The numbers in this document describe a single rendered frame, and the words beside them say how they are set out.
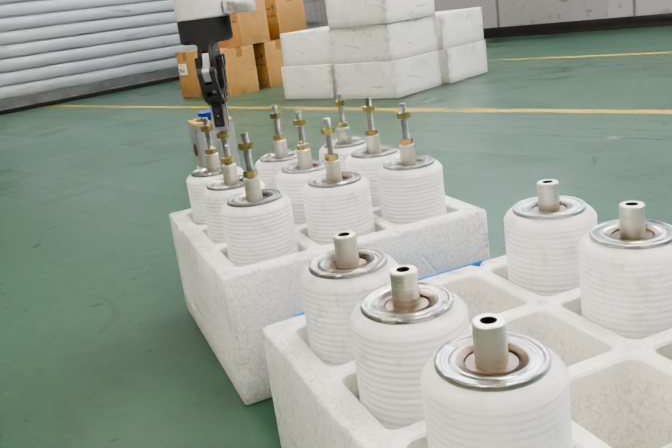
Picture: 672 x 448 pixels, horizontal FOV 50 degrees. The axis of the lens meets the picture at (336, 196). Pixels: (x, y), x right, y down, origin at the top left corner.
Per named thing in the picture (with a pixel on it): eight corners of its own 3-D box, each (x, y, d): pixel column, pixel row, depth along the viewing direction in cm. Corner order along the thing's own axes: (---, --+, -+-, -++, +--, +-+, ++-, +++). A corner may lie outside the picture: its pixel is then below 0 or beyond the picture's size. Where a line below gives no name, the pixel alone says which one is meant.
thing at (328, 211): (320, 318, 102) (302, 194, 97) (316, 292, 111) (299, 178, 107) (388, 307, 102) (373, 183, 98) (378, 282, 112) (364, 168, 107)
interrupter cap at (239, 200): (229, 213, 94) (228, 208, 94) (225, 199, 101) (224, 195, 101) (286, 202, 95) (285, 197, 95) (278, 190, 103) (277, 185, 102)
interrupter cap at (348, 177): (309, 193, 98) (309, 188, 98) (307, 180, 106) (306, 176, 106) (364, 185, 99) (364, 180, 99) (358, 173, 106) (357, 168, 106)
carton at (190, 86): (217, 89, 523) (210, 47, 515) (237, 88, 506) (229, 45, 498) (182, 96, 504) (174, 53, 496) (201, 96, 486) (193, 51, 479)
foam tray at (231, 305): (245, 407, 95) (222, 279, 90) (187, 308, 130) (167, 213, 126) (496, 324, 108) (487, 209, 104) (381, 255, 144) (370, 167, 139)
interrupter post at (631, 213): (632, 244, 65) (631, 209, 65) (613, 238, 68) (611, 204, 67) (652, 238, 66) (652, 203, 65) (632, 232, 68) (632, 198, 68)
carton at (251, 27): (270, 40, 479) (263, -6, 471) (243, 45, 463) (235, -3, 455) (241, 43, 500) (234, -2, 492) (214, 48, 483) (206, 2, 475)
